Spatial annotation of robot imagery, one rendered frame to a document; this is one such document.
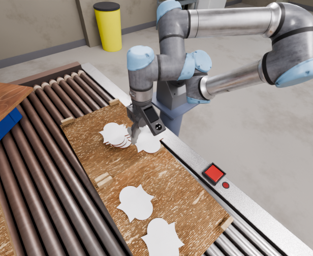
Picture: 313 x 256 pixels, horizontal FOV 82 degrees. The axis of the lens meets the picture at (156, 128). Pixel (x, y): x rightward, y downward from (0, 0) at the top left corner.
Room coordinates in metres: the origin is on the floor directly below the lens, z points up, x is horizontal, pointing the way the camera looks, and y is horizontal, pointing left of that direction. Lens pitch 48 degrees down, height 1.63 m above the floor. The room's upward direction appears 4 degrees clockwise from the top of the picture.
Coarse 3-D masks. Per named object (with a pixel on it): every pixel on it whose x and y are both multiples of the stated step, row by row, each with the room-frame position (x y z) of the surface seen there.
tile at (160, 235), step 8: (152, 224) 0.17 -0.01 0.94; (160, 224) 0.17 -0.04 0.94; (152, 232) 0.14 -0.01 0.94; (160, 232) 0.14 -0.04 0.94; (168, 232) 0.15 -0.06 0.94; (144, 240) 0.12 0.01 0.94; (152, 240) 0.12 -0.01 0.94; (160, 240) 0.12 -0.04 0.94; (168, 240) 0.12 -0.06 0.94; (176, 240) 0.12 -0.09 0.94; (152, 248) 0.10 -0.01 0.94; (160, 248) 0.10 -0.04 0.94; (168, 248) 0.10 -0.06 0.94; (176, 248) 0.10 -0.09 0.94
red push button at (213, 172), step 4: (212, 168) 0.41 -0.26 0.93; (216, 168) 0.41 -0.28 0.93; (208, 172) 0.39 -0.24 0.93; (212, 172) 0.39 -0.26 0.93; (216, 172) 0.39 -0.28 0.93; (220, 172) 0.39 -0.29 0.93; (212, 176) 0.37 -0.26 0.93; (216, 176) 0.37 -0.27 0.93; (220, 176) 0.37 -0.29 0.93; (216, 180) 0.35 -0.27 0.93
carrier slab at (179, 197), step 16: (144, 160) 0.43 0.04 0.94; (160, 160) 0.43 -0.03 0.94; (176, 160) 0.44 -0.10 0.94; (128, 176) 0.34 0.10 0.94; (144, 176) 0.35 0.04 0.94; (160, 176) 0.35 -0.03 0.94; (176, 176) 0.36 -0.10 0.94; (192, 176) 0.36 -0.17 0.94; (112, 192) 0.27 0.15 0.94; (160, 192) 0.29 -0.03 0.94; (176, 192) 0.29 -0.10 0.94; (192, 192) 0.29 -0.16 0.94; (112, 208) 0.21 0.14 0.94; (160, 208) 0.22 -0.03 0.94; (176, 208) 0.23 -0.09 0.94; (192, 208) 0.23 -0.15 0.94; (208, 208) 0.24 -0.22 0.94; (128, 224) 0.16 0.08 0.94; (144, 224) 0.17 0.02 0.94; (176, 224) 0.17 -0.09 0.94; (192, 224) 0.18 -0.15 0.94; (208, 224) 0.18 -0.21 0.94; (128, 240) 0.12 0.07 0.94; (192, 240) 0.13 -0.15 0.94; (208, 240) 0.13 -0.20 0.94
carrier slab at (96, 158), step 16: (96, 112) 0.71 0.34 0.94; (112, 112) 0.72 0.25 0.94; (128, 112) 0.73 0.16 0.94; (64, 128) 0.58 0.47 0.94; (80, 128) 0.59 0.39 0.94; (96, 128) 0.60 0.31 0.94; (80, 144) 0.49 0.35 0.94; (96, 144) 0.49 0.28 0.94; (80, 160) 0.40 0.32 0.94; (96, 160) 0.41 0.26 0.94; (112, 160) 0.42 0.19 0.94; (128, 160) 0.42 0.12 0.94; (96, 176) 0.33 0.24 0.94; (112, 176) 0.34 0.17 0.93
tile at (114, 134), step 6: (108, 126) 0.59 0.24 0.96; (114, 126) 0.59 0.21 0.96; (120, 126) 0.59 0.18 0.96; (102, 132) 0.55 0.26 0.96; (108, 132) 0.55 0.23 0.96; (114, 132) 0.56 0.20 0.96; (120, 132) 0.56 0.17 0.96; (108, 138) 0.52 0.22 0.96; (114, 138) 0.52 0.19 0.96; (120, 138) 0.52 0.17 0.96; (114, 144) 0.48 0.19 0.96
